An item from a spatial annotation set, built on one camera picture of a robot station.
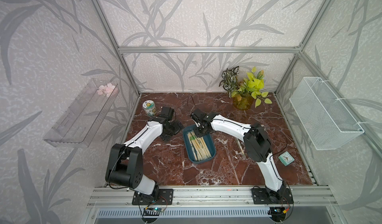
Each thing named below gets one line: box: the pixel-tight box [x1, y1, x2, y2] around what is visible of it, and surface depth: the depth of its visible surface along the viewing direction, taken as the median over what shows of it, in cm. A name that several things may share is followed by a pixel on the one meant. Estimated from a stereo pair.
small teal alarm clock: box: [278, 151, 295, 167], surface depth 86 cm
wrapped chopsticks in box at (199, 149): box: [188, 130, 212, 162], surface depth 91 cm
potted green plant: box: [218, 65, 273, 111], surface depth 98 cm
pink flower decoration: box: [96, 83, 119, 98], surface depth 78 cm
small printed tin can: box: [142, 99, 157, 117], surface depth 104 cm
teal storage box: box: [183, 124, 216, 164], surface depth 91 cm
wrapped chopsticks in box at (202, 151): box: [193, 135, 212, 162], surface depth 91 cm
